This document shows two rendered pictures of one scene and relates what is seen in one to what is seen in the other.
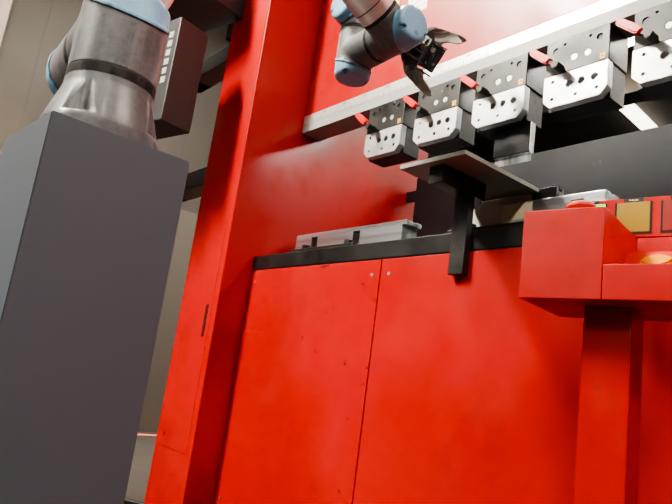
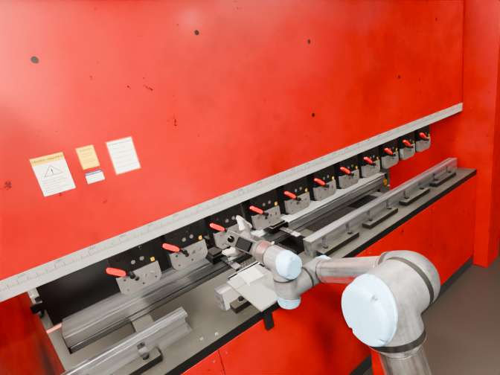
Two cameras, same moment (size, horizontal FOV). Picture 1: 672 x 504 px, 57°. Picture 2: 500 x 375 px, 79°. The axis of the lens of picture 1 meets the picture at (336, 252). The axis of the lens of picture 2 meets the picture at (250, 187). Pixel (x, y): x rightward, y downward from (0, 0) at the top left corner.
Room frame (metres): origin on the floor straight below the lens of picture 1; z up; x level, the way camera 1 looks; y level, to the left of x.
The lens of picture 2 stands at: (1.13, 0.83, 1.78)
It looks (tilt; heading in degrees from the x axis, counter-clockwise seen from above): 17 degrees down; 277
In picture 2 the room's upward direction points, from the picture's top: 11 degrees counter-clockwise
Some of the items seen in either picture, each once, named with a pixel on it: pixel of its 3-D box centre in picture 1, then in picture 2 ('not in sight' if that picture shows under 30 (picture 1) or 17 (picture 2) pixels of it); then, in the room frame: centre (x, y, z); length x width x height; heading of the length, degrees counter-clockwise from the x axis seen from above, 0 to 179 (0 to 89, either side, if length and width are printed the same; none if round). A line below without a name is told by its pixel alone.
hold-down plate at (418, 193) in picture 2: not in sight; (414, 196); (0.27, -1.22, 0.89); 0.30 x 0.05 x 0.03; 39
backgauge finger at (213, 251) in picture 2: not in sight; (225, 257); (1.50, -0.52, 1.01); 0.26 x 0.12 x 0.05; 129
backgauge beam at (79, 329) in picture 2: not in sight; (269, 233); (1.28, -0.88, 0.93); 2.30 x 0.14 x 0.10; 39
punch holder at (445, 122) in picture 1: (445, 117); (183, 242); (1.58, -0.25, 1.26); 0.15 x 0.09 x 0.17; 39
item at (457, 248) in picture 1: (454, 223); (269, 311); (1.29, -0.24, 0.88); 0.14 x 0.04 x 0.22; 129
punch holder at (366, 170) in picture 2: not in sight; (365, 161); (0.64, -1.00, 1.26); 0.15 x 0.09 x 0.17; 39
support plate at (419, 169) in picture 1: (470, 179); (260, 285); (1.31, -0.27, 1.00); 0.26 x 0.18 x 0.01; 129
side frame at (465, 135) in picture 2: not in sight; (440, 131); (-0.26, -1.95, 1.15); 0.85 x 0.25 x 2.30; 129
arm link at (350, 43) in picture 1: (359, 53); (291, 286); (1.17, 0.01, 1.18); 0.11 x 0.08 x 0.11; 36
